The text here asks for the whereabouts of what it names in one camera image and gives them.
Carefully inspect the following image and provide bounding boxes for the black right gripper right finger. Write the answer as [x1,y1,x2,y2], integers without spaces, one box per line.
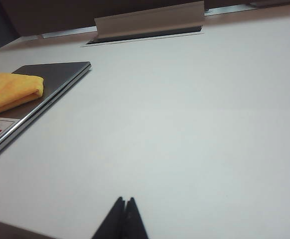
[121,197,149,239]

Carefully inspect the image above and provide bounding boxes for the yellow microfibre rag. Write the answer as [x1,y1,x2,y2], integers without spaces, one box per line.
[0,72,45,119]

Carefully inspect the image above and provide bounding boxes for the grey-brown fabric desk divider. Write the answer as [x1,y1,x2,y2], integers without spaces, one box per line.
[0,0,290,38]

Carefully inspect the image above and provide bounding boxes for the grey closed laptop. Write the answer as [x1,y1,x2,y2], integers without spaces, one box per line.
[0,61,92,164]

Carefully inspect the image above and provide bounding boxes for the grey metal cable tray flap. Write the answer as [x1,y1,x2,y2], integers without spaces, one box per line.
[94,0,205,41]

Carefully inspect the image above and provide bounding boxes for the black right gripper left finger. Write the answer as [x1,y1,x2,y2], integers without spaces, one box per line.
[91,197,126,239]

